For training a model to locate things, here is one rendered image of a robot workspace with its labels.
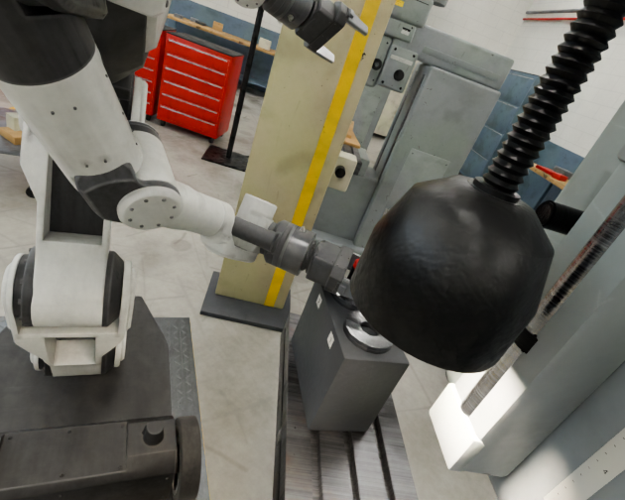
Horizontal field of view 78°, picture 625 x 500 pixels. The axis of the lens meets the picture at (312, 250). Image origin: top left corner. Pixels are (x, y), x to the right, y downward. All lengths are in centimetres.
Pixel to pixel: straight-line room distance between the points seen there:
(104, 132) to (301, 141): 153
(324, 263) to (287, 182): 134
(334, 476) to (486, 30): 964
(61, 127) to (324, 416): 57
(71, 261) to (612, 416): 71
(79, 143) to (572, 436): 45
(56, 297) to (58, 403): 48
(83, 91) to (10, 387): 93
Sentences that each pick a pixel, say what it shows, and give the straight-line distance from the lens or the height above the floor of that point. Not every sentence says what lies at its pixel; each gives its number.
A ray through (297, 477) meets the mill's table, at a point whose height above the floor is 94.
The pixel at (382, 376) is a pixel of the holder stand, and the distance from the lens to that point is 68.
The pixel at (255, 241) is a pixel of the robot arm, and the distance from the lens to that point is 68.
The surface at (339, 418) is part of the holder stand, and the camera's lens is 74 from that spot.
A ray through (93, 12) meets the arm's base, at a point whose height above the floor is 148.
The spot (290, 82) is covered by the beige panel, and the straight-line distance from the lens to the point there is 188.
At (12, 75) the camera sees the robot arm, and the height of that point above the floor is 142.
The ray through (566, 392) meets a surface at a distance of 24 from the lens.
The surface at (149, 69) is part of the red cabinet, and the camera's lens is 501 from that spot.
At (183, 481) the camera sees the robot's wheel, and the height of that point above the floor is 55.
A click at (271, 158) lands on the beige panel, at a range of 196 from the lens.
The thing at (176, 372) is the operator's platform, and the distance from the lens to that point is 147.
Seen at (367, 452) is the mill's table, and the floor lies 94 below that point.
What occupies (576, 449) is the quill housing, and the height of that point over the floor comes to 139.
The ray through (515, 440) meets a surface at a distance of 26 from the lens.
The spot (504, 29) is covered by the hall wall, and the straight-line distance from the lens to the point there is 1013.
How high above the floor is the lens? 153
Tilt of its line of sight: 28 degrees down
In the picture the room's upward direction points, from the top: 21 degrees clockwise
